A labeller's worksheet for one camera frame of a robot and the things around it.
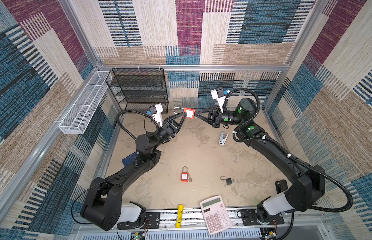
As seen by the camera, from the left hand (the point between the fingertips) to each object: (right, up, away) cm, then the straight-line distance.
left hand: (186, 114), depth 59 cm
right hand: (+4, -1, +2) cm, 4 cm away
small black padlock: (+23, -35, +26) cm, 49 cm away
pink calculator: (+14, -48, +14) cm, 52 cm away
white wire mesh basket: (-58, -1, +21) cm, 62 cm away
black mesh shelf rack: (-34, +21, +49) cm, 64 cm away
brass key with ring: (+2, -35, +27) cm, 45 cm away
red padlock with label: (-1, -34, +27) cm, 43 cm away
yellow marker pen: (-4, -48, +14) cm, 50 cm away
